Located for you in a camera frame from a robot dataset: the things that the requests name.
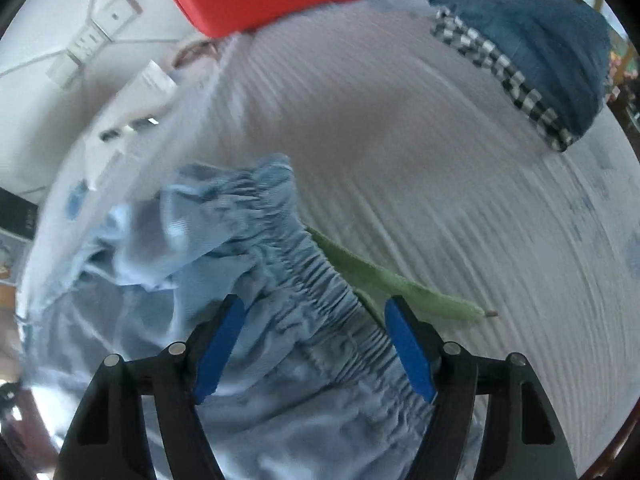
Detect light blue elastic-waist pants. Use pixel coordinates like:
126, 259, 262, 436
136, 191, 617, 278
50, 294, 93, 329
20, 154, 483, 480

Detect blue pillow with checkered trim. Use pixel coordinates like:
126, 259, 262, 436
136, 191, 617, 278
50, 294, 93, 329
426, 0, 613, 153

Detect white striped bed sheet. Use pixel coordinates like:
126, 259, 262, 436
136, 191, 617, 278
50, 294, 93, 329
15, 0, 636, 480

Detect black box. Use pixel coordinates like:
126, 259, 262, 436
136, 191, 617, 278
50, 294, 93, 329
0, 187, 40, 242

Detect green drawstring cord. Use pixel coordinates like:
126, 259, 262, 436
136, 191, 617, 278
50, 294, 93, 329
305, 225, 498, 322

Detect white power strip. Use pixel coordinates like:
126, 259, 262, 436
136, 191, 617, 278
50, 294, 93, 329
47, 0, 143, 86

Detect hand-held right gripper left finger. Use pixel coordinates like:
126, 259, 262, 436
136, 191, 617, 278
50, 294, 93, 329
59, 293, 247, 480

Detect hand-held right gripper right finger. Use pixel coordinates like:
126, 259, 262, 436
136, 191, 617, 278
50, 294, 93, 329
383, 295, 581, 480

